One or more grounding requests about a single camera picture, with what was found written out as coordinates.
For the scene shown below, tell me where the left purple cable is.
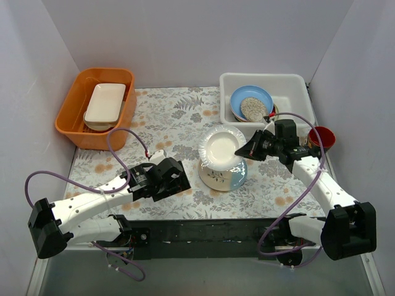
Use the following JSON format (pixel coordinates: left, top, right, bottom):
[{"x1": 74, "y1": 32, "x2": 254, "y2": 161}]
[{"x1": 24, "y1": 128, "x2": 155, "y2": 282}]

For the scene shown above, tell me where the cream and blue plate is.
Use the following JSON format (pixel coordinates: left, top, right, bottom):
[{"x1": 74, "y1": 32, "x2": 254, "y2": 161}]
[{"x1": 198, "y1": 157, "x2": 247, "y2": 192}]

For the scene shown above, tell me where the clear white plastic bin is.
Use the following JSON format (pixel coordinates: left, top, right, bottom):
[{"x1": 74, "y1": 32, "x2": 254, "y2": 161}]
[{"x1": 220, "y1": 73, "x2": 315, "y2": 139}]

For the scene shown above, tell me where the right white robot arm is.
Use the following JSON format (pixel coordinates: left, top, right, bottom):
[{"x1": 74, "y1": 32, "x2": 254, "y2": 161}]
[{"x1": 235, "y1": 119, "x2": 376, "y2": 260}]

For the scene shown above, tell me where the light blue plate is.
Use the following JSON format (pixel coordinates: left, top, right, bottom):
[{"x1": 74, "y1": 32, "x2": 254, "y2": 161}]
[{"x1": 230, "y1": 85, "x2": 274, "y2": 118}]

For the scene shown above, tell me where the cream and green plate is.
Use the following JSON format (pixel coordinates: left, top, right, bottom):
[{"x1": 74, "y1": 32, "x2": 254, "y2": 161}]
[{"x1": 273, "y1": 104, "x2": 279, "y2": 120}]

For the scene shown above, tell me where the white fluted plate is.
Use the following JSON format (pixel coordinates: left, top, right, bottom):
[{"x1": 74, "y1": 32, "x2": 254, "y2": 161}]
[{"x1": 198, "y1": 125, "x2": 246, "y2": 171}]

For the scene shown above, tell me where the aluminium frame rail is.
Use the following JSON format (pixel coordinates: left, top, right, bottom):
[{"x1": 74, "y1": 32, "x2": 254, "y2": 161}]
[{"x1": 36, "y1": 223, "x2": 371, "y2": 252}]

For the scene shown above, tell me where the pink plate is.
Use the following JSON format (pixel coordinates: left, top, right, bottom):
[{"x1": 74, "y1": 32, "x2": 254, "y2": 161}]
[{"x1": 233, "y1": 113, "x2": 247, "y2": 122}]

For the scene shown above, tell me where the red and black mug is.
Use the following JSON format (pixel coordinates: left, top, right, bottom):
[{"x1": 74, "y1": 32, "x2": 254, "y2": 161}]
[{"x1": 302, "y1": 126, "x2": 336, "y2": 157}]

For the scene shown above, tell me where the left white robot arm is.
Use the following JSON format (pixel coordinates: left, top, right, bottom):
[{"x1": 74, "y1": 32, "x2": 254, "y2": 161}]
[{"x1": 28, "y1": 157, "x2": 191, "y2": 259}]

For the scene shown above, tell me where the floral patterned table mat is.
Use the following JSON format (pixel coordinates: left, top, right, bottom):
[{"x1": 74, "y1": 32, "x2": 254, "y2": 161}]
[{"x1": 69, "y1": 87, "x2": 324, "y2": 220}]

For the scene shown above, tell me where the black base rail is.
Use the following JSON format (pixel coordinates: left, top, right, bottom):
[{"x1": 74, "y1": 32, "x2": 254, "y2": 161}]
[{"x1": 95, "y1": 217, "x2": 317, "y2": 260}]

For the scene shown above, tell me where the orange plastic bin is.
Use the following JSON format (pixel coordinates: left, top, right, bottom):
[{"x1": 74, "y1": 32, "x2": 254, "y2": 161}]
[{"x1": 55, "y1": 67, "x2": 136, "y2": 150}]

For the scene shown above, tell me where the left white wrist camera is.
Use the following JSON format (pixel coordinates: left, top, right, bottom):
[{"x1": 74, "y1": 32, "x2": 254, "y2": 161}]
[{"x1": 149, "y1": 149, "x2": 167, "y2": 165}]

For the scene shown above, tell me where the white rectangular dish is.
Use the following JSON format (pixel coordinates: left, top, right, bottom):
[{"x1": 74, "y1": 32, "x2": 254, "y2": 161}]
[{"x1": 84, "y1": 83, "x2": 126, "y2": 123}]

